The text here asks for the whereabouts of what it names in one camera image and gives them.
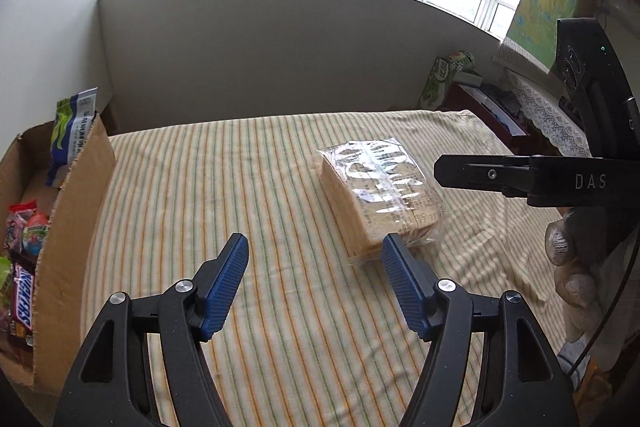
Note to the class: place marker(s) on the person's right hand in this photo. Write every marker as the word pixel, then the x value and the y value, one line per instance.
pixel 580 287

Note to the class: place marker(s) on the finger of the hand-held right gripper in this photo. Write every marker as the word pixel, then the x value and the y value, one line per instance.
pixel 470 174

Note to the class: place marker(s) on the red wooden nightstand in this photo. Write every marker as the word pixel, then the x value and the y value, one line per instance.
pixel 500 127

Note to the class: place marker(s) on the brown chocolate bar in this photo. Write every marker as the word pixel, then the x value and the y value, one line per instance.
pixel 24 299

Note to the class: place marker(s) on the bagged sliced bread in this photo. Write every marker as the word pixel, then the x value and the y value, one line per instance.
pixel 380 192

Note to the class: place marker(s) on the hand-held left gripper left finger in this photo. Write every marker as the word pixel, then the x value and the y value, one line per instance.
pixel 225 287

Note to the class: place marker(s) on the red candy packet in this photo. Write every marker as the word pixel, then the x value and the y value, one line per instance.
pixel 17 227

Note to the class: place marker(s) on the white lace cloth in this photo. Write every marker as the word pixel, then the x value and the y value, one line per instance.
pixel 540 107

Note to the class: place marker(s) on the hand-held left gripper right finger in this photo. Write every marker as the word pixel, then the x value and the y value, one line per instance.
pixel 400 287

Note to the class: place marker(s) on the green white carton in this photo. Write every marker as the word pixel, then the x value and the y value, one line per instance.
pixel 435 82

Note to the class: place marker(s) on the blue green snack bag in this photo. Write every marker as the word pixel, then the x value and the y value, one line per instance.
pixel 72 132

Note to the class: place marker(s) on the striped blanket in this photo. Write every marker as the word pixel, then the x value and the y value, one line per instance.
pixel 225 177

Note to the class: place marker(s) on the brown cardboard box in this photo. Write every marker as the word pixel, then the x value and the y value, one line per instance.
pixel 75 217

